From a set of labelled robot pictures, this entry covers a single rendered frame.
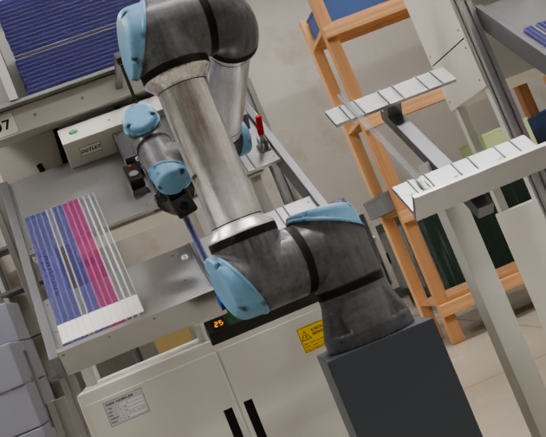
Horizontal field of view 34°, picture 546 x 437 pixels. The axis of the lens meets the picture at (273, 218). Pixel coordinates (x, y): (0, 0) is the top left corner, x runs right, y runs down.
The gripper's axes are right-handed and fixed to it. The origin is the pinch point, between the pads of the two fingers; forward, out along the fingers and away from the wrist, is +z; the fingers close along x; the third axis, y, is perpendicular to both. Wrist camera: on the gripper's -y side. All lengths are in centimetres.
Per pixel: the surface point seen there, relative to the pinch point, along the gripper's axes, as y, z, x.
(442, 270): 133, 435, -174
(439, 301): 56, 283, -115
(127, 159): 27.4, 7.3, 4.1
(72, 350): -22.1, -8.6, 35.4
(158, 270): -10.5, 0.0, 11.9
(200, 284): -20.4, -2.2, 5.5
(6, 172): 56, 23, 34
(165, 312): -24.2, -6.2, 15.0
